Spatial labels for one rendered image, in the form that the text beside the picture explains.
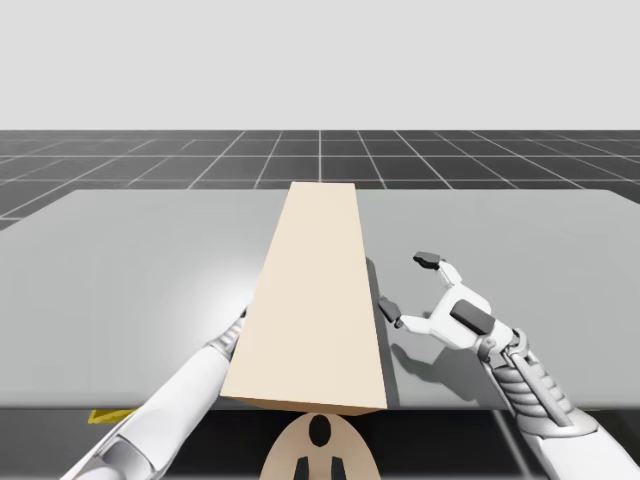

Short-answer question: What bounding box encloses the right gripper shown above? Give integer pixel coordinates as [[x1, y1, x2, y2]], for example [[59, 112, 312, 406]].
[[377, 251, 502, 352]]

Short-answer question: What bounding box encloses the tall board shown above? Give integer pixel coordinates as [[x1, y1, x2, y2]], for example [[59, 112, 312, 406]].
[[219, 180, 389, 418]]

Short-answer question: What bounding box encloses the tan robot part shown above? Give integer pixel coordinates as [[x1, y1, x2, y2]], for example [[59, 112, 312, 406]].
[[259, 412, 382, 480]]

